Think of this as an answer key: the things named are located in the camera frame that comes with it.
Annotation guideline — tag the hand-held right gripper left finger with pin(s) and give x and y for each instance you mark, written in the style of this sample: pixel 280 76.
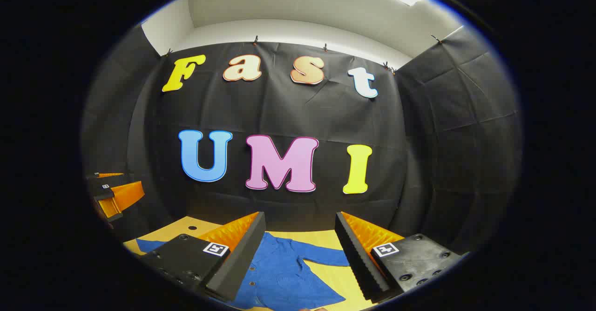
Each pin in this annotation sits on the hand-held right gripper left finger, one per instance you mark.
pixel 242 255

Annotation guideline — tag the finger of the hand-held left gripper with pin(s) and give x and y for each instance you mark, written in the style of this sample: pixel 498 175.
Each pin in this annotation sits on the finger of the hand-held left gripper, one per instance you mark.
pixel 111 179
pixel 125 194

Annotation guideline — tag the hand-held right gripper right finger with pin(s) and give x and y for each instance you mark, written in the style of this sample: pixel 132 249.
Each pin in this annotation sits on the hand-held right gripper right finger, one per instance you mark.
pixel 358 260

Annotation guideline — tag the black backdrop cloth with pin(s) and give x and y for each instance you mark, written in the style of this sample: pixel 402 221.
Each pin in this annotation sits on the black backdrop cloth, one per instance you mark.
pixel 298 115

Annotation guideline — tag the row of small cloth clips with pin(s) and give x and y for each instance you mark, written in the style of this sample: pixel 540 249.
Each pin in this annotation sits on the row of small cloth clips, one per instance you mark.
pixel 255 39

